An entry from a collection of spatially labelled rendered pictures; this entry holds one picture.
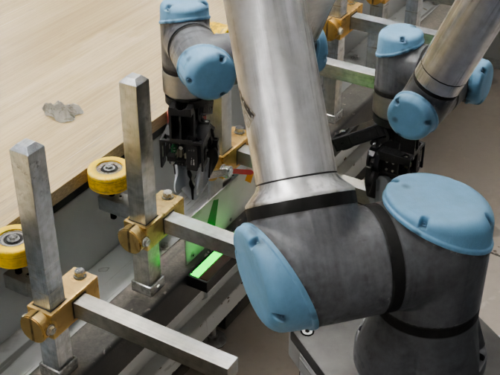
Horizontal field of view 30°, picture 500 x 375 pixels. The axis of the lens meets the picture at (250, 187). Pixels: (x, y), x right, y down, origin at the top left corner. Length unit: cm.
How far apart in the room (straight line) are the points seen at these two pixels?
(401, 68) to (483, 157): 204
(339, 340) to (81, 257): 88
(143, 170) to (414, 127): 46
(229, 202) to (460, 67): 66
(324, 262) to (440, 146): 271
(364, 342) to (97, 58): 122
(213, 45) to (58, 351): 56
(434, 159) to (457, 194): 253
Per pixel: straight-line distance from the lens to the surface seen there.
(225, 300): 254
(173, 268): 178
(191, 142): 147
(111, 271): 192
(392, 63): 156
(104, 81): 202
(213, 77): 131
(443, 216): 95
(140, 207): 161
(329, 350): 112
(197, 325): 246
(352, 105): 234
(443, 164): 349
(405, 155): 164
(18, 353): 177
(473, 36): 134
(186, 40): 135
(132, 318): 147
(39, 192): 137
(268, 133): 93
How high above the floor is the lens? 180
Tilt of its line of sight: 33 degrees down
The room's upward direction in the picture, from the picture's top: straight up
